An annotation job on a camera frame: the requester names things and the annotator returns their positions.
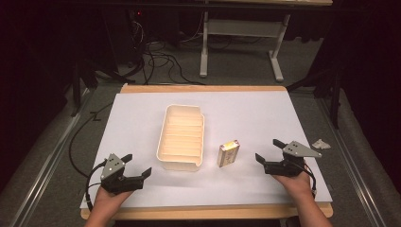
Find wooden table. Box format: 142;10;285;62
79;83;335;221

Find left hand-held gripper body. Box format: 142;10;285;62
100;153;145;195

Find white metal desk frame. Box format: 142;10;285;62
199;9;291;83

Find small cream packet box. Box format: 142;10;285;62
216;139;241;168

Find dark metal stand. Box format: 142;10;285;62
285;56;346;131
64;46;127;118

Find white paper sheet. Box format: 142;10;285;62
79;91;334;210

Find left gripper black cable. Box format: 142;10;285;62
68;103;113;213

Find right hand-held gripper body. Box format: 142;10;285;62
264;140;323;178

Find tangle of black floor cables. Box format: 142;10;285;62
126;12;206;87

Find crumpled white paper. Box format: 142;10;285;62
311;138;332;150

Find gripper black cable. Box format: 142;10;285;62
68;103;113;213
291;160;318;199

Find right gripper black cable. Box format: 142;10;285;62
291;160;318;199

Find person's left hand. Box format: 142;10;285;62
93;185;134;218

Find person's right hand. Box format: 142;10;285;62
272;166;313;202

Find cream ribbed plastic tray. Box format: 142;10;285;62
156;104;206;172

